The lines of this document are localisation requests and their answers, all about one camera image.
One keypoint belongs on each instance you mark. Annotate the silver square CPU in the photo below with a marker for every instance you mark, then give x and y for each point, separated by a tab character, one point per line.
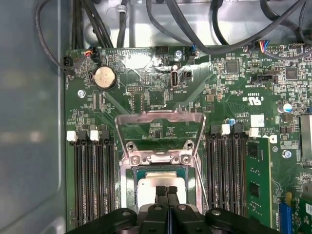
146	192

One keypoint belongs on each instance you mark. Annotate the silver capacitor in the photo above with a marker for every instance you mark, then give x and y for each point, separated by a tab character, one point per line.
287	108

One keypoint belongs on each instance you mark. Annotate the white sticker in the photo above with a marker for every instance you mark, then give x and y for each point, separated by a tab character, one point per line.
257	120

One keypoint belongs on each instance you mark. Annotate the round coin battery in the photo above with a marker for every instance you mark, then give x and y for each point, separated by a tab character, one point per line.
104	77

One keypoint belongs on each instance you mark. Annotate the green RAM stick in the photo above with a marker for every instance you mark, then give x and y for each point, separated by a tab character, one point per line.
258	170

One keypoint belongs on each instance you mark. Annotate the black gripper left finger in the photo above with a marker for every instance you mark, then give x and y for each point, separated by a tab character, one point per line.
156	219

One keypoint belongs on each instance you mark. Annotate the metal internal USB port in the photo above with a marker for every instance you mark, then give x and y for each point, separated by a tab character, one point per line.
174	78

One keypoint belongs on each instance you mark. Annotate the dark grey PC case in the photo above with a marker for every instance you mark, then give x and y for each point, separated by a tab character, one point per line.
29	122

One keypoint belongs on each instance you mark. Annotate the blue expansion slot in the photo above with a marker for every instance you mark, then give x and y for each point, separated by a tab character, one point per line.
285	214

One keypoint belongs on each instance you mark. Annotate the green motherboard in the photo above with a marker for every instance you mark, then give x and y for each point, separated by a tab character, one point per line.
219	92

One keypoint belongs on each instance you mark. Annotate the silver motherboard screw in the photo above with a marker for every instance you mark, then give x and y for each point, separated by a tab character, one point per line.
178	54
81	93
286	154

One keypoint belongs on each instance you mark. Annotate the CPU socket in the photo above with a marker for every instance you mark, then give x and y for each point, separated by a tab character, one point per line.
128	185

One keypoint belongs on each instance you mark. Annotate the silver heatsink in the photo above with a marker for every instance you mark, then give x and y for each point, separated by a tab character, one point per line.
306	140

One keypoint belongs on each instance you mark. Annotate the thin metal locking lever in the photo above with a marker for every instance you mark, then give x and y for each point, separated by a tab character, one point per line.
201	181

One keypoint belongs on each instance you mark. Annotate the metal socket cover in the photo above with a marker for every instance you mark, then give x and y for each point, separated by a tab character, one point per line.
161	117

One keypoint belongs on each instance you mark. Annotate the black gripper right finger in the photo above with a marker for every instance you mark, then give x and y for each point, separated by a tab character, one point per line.
185	219

